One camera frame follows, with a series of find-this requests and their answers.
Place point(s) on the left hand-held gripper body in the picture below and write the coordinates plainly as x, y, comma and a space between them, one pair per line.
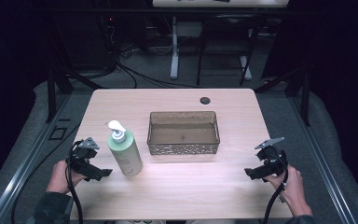
87, 157

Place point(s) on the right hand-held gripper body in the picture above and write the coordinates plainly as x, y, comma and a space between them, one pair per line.
268, 160

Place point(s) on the green pump bottle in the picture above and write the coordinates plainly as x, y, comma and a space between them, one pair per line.
126, 152

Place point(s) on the brown translucent plastic basket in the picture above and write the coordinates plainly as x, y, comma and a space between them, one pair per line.
183, 135

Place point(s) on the person's left hand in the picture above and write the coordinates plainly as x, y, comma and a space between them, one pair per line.
60, 177

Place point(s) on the person's right hand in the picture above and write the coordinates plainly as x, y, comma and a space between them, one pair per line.
287, 189

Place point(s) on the black metal stand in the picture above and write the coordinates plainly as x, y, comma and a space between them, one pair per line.
52, 93
304, 93

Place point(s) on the black chair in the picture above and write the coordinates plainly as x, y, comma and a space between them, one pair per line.
227, 40

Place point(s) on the white desk leg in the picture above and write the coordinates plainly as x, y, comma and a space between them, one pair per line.
174, 53

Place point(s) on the white desk top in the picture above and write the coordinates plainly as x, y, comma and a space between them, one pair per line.
220, 3

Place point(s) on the aluminium floor rail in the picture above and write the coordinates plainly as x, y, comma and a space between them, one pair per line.
320, 155
28, 161

